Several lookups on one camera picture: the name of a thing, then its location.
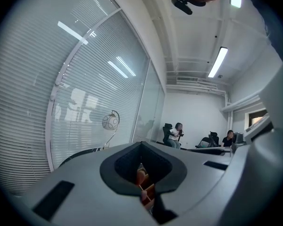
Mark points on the white ceiling pipe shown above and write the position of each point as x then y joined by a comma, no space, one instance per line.
193,88

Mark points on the white desktop machine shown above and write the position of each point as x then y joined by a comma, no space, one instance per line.
254,132

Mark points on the white wall duct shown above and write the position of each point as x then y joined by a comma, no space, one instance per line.
240,103

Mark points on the long ceiling light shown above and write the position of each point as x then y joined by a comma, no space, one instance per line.
218,61

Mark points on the glass partition with white blinds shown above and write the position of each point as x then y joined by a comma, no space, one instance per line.
26,91

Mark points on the black head camera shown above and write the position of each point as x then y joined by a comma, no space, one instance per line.
182,6

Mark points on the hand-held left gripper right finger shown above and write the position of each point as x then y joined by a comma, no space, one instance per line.
193,185

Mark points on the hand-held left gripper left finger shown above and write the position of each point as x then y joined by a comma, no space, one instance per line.
85,192

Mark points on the office desk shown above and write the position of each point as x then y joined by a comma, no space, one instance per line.
210,151

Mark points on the grey rounded device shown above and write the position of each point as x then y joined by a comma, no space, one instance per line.
238,139

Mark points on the wooden compartment organizer tray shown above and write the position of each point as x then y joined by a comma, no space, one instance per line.
147,189

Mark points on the person's dark clothing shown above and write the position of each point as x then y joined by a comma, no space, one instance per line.
273,20

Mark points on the small wall window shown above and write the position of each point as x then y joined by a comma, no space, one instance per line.
257,116

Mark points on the white air vent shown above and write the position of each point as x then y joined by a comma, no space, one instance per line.
187,78

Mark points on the black office chair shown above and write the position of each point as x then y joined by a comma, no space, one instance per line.
214,136
166,132

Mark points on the floor lamp with globe shade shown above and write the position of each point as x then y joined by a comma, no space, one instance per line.
110,122

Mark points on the round smoke detector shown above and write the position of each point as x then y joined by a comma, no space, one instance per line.
220,76

